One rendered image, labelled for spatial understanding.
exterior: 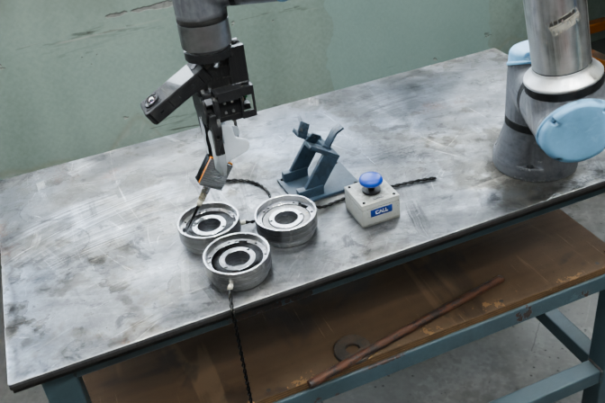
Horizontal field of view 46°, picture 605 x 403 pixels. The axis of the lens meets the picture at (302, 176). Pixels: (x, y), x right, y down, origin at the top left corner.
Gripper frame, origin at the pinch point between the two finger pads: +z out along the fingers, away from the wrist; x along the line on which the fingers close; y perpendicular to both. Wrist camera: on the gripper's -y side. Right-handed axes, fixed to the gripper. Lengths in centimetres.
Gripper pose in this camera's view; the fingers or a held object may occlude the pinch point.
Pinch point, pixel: (216, 165)
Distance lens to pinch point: 115.5
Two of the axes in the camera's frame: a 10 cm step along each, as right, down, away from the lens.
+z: 1.0, 8.4, 5.3
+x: -3.9, -4.5, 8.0
